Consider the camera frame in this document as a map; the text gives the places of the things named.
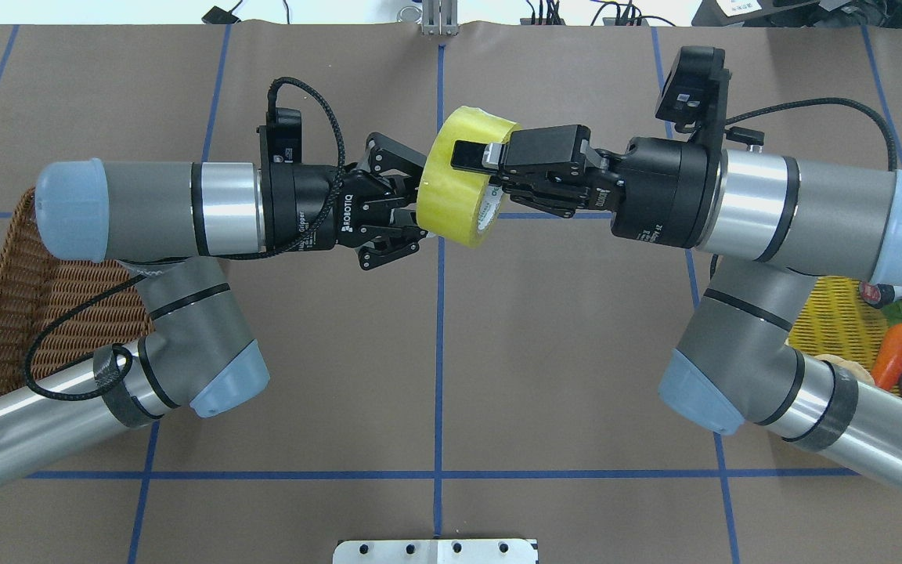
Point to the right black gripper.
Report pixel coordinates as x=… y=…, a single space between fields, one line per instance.
x=666 y=192

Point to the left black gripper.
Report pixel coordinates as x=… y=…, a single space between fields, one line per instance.
x=304 y=210

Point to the clear yellow tape roll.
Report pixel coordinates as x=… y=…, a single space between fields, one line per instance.
x=460 y=205

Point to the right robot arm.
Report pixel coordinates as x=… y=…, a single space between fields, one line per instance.
x=777 y=223

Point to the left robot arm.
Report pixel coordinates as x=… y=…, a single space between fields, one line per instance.
x=172 y=226

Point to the brown wicker basket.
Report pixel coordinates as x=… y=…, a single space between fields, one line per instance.
x=36 y=288

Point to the small labelled can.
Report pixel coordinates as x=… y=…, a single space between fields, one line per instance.
x=878 y=296

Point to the toy bread croissant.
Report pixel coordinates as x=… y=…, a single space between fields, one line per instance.
x=855 y=368

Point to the toy carrot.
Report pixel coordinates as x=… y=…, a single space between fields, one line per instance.
x=887 y=367

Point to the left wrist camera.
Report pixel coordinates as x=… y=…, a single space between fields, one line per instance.
x=281 y=137

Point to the aluminium frame post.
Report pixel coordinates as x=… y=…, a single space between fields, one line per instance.
x=439 y=17

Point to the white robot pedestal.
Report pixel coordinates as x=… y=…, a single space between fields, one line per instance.
x=474 y=550

